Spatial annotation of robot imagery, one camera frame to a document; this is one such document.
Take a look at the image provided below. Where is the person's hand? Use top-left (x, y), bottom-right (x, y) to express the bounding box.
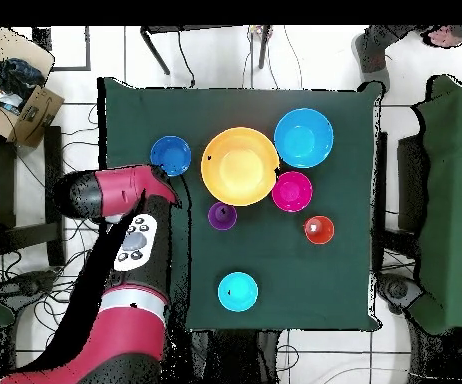
top-left (426, 27), bottom-right (460, 48)

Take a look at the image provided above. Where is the large sky blue bowl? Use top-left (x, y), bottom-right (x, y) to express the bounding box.
top-left (273, 107), bottom-right (335, 169)

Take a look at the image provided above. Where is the yellow bowl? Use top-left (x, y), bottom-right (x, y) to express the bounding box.
top-left (200, 126), bottom-right (281, 208)

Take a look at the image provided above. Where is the purple cup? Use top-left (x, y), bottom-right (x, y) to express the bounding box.
top-left (207, 201), bottom-right (239, 232)

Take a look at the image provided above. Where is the person's leg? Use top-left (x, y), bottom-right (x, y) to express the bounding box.
top-left (350, 25), bottom-right (416, 73)

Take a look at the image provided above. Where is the person's right foot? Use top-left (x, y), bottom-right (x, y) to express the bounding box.
top-left (358, 66), bottom-right (392, 95)

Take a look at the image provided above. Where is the pink bowl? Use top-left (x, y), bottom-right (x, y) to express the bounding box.
top-left (271, 170), bottom-right (315, 214)

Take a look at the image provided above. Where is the orange cup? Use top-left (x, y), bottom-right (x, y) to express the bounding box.
top-left (303, 215), bottom-right (335, 246)

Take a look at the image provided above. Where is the dark green table cloth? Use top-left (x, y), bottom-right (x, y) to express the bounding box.
top-left (98, 77), bottom-right (384, 332)

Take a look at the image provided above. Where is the dark blue bowl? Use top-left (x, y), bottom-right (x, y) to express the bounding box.
top-left (149, 135), bottom-right (193, 178)

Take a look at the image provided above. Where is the small light blue bowl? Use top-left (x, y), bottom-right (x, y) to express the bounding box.
top-left (217, 271), bottom-right (260, 313)

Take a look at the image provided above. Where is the black wooden bench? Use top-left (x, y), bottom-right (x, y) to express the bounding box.
top-left (0, 125), bottom-right (67, 268)

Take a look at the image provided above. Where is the printed cardboard box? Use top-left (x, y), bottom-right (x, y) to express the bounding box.
top-left (0, 84), bottom-right (65, 148)

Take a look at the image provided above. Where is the plain cardboard box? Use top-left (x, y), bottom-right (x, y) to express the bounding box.
top-left (0, 27), bottom-right (55, 77)

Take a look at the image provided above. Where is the dark blue bag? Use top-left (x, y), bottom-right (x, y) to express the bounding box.
top-left (0, 55), bottom-right (46, 101)

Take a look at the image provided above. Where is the black pedestal leg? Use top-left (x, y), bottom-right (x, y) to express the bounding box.
top-left (0, 269), bottom-right (60, 309)
top-left (376, 271), bottom-right (426, 315)

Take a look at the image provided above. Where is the black metal frame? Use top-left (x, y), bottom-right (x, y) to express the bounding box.
top-left (139, 24), bottom-right (274, 77)

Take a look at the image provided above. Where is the tangle of floor cables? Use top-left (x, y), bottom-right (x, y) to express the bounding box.
top-left (0, 103), bottom-right (104, 349)

